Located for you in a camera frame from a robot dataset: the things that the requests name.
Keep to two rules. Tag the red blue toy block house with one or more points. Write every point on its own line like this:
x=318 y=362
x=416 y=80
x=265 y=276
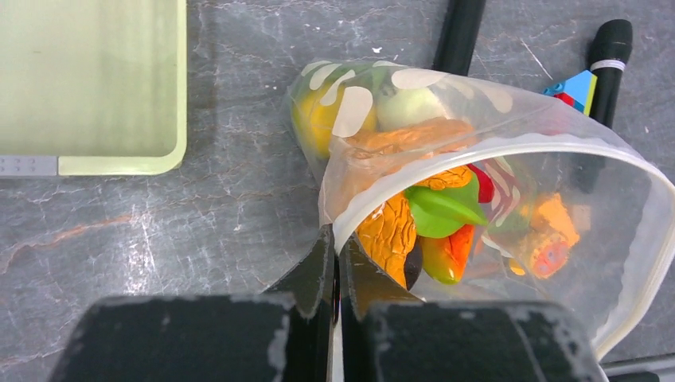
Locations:
x=577 y=91

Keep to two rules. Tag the clear dotted zip bag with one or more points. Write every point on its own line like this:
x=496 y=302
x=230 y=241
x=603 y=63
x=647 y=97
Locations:
x=531 y=146

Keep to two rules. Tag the orange yellow toy piece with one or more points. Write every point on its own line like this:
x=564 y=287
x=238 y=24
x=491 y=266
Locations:
x=553 y=234

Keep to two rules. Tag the bright green toy leaf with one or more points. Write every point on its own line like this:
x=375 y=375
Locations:
x=440 y=213

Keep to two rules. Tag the orange red toy mango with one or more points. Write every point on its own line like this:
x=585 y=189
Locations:
x=445 y=259

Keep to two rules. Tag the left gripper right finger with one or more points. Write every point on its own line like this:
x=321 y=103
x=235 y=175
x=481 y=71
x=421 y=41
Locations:
x=388 y=334

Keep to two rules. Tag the orange toy food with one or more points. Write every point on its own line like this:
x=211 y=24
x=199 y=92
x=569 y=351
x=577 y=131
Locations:
x=388 y=234

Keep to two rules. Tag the red toy chili pepper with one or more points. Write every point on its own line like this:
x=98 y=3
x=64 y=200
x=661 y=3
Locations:
x=485 y=185

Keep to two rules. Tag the white toy radish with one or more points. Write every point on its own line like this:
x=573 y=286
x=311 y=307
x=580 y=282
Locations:
x=397 y=108

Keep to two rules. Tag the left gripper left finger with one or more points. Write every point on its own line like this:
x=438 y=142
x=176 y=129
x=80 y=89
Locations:
x=281 y=334

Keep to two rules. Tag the pale green plastic basket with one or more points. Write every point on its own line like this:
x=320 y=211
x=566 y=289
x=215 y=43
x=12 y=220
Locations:
x=93 y=88

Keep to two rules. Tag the yellow toy fruit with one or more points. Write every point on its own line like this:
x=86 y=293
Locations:
x=333 y=110

